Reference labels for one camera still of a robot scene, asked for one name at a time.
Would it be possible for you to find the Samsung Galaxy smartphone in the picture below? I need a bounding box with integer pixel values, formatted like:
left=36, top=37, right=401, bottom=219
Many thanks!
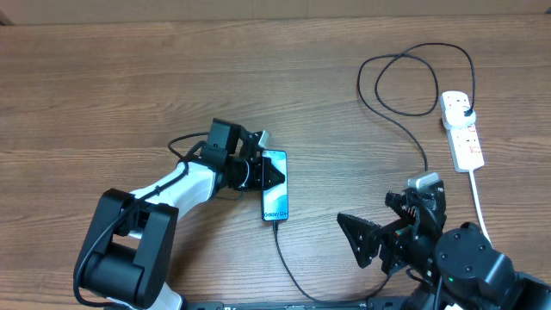
left=262, top=150, right=289, bottom=221

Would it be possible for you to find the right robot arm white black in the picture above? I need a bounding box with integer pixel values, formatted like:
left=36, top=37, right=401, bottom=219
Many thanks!
left=337, top=179, right=550, bottom=309

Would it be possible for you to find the white charger plug adapter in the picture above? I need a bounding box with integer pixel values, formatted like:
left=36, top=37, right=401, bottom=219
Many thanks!
left=442, top=108, right=476, bottom=130

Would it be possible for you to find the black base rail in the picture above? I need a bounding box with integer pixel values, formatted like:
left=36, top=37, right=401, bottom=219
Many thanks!
left=102, top=294, right=431, bottom=310

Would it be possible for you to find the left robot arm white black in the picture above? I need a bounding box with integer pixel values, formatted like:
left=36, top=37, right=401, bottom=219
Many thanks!
left=73, top=119, right=289, bottom=309

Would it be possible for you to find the white power strip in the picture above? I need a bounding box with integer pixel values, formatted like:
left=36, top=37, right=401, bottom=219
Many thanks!
left=439, top=90, right=485, bottom=172

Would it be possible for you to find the black USB charging cable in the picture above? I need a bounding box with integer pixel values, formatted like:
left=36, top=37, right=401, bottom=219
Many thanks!
left=271, top=41, right=477, bottom=305

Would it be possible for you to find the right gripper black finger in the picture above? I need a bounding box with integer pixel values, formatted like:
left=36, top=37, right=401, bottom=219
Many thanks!
left=337, top=213, right=382, bottom=269
left=385, top=191, right=416, bottom=220

